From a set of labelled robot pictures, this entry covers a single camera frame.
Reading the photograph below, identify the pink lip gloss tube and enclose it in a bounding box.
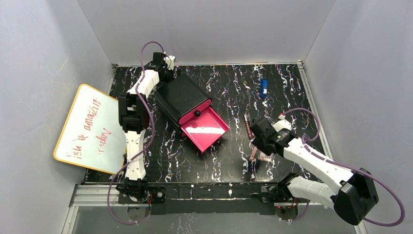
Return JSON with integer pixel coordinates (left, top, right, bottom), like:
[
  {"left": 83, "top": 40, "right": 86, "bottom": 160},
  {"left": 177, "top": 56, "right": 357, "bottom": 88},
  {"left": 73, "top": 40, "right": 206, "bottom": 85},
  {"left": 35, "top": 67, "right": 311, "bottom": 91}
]
[{"left": 249, "top": 147, "right": 258, "bottom": 161}]

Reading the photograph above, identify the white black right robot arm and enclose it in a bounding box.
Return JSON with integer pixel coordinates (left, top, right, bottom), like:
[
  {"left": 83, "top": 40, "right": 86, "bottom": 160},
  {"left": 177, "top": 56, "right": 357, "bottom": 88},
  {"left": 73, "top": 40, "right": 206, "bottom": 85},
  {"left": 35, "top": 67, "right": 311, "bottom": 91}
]
[{"left": 249, "top": 119, "right": 379, "bottom": 225}]

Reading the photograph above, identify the pink drawer tray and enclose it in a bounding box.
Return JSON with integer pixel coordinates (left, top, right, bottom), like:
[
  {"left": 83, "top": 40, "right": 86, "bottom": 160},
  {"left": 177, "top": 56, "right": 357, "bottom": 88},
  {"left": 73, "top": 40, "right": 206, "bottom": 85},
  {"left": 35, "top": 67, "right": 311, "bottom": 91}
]
[{"left": 178, "top": 99, "right": 230, "bottom": 153}]

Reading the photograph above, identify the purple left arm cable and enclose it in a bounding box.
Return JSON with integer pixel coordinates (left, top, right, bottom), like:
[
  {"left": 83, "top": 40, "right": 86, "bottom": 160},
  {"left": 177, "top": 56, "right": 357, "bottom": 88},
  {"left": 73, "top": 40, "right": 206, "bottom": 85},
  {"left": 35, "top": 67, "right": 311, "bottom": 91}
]
[{"left": 107, "top": 41, "right": 166, "bottom": 225}]

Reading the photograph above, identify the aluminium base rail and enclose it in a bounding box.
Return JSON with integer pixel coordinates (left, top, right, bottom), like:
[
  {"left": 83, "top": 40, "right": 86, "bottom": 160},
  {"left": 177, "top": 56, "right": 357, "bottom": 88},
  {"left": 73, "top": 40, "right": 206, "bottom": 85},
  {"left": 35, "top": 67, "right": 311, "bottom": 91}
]
[{"left": 71, "top": 182, "right": 343, "bottom": 215}]

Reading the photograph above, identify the clear false eyelash case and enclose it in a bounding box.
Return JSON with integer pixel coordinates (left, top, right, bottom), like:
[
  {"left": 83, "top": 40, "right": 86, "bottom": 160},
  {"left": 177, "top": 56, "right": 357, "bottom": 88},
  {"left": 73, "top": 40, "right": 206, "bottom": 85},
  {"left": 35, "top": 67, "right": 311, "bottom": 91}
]
[{"left": 258, "top": 152, "right": 274, "bottom": 162}]

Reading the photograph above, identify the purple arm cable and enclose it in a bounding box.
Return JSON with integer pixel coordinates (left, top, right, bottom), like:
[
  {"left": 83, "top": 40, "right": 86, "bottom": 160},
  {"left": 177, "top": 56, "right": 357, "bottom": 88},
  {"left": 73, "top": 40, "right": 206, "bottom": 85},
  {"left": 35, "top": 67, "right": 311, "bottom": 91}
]
[
  {"left": 277, "top": 108, "right": 406, "bottom": 227},
  {"left": 107, "top": 41, "right": 166, "bottom": 225}
]

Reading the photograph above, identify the red lip gloss tube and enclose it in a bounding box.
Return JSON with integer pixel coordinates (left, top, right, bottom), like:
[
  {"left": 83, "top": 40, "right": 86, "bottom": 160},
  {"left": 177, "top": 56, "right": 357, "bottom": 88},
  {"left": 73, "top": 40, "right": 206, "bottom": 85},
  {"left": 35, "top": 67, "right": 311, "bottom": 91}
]
[{"left": 244, "top": 113, "right": 254, "bottom": 139}]

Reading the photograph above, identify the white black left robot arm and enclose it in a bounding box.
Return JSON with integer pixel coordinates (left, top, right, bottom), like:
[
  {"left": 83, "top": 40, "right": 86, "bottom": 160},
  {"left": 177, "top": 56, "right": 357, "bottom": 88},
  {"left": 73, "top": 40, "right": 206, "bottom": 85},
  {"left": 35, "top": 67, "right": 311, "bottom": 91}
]
[{"left": 116, "top": 52, "right": 176, "bottom": 202}]

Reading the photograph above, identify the blue small bottle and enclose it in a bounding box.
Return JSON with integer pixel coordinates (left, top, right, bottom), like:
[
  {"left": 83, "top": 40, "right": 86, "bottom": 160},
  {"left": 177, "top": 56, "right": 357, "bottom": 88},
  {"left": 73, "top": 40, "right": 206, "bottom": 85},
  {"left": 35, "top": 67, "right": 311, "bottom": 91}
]
[{"left": 260, "top": 78, "right": 268, "bottom": 98}]

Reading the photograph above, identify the white board yellow frame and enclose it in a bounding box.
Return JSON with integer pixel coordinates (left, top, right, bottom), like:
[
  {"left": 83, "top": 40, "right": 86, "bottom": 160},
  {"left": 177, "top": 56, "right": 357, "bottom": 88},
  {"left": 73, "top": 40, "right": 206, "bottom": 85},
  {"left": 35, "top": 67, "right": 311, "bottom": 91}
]
[{"left": 54, "top": 84, "right": 126, "bottom": 175}]

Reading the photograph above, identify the black makeup drawer box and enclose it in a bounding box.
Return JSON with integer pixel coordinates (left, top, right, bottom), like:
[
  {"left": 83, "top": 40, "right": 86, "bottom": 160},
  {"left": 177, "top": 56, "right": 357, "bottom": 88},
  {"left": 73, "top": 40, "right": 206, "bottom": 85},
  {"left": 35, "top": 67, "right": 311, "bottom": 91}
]
[{"left": 154, "top": 75, "right": 212, "bottom": 136}]

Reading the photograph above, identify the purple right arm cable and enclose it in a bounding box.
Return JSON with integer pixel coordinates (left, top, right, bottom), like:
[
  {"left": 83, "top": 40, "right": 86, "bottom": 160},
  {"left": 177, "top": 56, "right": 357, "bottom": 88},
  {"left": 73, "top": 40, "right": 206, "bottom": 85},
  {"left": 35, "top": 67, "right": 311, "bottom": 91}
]
[{"left": 277, "top": 108, "right": 406, "bottom": 227}]

